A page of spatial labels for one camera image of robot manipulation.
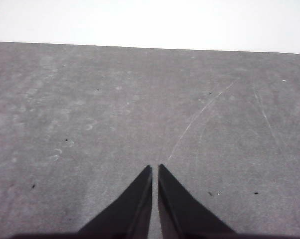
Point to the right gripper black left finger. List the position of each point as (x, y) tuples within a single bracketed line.
[(130, 214)]

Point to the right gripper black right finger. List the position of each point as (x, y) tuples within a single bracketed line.
[(182, 214)]

